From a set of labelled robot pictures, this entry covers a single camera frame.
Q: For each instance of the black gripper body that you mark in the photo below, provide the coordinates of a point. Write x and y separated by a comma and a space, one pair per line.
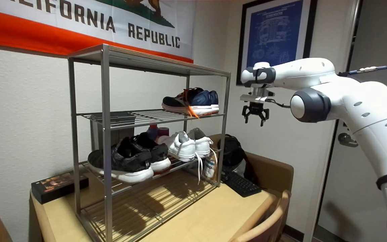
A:
255, 107

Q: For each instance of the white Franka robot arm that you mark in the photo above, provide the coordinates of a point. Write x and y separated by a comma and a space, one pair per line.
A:
372, 115

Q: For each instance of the grey metal shoe rack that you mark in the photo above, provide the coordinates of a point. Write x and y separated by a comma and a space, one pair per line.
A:
104, 134

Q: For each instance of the blue running shoe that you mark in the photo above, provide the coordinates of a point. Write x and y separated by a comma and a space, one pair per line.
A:
213, 96
174, 103

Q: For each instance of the brown box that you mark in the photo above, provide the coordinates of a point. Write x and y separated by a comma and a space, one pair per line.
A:
271, 172

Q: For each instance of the black computer keyboard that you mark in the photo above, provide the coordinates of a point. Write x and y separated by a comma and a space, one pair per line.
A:
241, 184

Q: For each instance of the framed blue blueprint picture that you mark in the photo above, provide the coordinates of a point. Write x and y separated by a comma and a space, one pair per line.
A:
274, 35

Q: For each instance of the silver door lever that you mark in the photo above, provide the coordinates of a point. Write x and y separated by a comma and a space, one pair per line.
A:
348, 139

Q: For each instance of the maroon item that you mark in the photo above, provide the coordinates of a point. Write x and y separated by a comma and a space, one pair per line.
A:
155, 131

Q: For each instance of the black sneaker white sole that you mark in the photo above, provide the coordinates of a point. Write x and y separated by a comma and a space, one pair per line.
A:
153, 149
123, 162

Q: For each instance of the white door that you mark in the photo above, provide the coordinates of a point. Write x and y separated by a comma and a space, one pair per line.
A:
349, 201

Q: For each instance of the California Republic flag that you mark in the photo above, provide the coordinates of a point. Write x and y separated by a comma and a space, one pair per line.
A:
67, 35

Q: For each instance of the flat black box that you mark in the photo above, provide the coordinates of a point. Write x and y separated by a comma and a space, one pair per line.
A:
57, 186

